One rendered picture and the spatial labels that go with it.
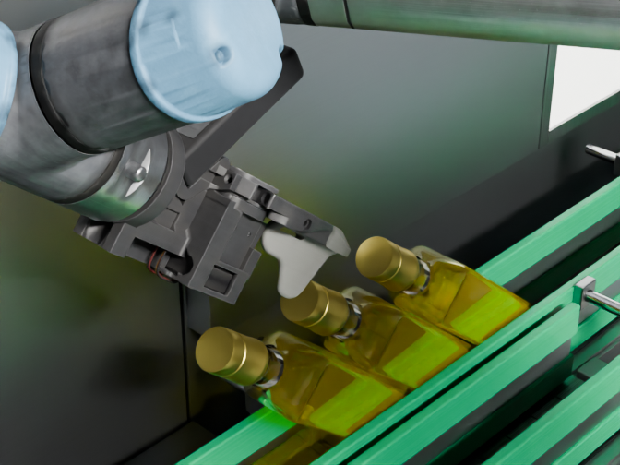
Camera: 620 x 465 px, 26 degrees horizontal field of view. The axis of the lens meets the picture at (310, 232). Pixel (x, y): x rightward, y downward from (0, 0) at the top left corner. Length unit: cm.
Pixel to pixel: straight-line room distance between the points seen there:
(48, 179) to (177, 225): 13
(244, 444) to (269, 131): 25
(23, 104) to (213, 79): 11
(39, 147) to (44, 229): 30
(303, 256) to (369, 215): 32
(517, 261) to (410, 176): 13
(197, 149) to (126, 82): 17
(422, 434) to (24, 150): 49
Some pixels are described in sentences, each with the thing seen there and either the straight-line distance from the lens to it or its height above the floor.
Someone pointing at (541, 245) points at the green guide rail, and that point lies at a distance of 133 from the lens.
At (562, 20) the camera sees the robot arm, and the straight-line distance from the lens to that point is 73.
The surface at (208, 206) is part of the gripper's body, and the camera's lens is 85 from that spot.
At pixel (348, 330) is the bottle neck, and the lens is 104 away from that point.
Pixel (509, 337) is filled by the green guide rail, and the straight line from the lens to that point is 119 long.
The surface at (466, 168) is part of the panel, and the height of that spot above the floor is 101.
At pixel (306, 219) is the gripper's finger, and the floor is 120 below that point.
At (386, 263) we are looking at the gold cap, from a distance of 104.
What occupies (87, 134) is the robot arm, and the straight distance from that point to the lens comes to 69.
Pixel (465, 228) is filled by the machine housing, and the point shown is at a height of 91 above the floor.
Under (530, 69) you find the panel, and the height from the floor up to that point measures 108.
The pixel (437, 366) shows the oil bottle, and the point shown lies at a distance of 114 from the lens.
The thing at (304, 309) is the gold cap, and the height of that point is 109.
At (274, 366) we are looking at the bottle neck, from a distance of 98.
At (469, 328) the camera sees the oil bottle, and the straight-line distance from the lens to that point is 116.
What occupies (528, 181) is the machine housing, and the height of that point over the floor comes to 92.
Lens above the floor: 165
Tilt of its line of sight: 32 degrees down
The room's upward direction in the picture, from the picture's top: straight up
